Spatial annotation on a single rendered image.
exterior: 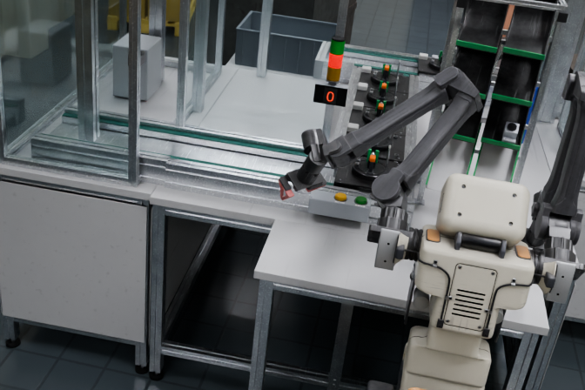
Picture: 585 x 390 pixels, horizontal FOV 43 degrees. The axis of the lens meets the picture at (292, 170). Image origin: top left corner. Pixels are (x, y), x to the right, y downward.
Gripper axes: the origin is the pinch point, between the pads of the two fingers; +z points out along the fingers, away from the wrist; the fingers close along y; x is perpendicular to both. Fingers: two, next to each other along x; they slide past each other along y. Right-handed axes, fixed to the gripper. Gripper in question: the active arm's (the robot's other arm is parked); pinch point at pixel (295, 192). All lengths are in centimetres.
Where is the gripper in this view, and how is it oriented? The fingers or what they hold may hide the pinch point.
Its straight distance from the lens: 230.4
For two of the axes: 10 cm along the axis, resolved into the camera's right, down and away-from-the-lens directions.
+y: -8.1, 2.4, -5.4
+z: -3.4, 5.6, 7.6
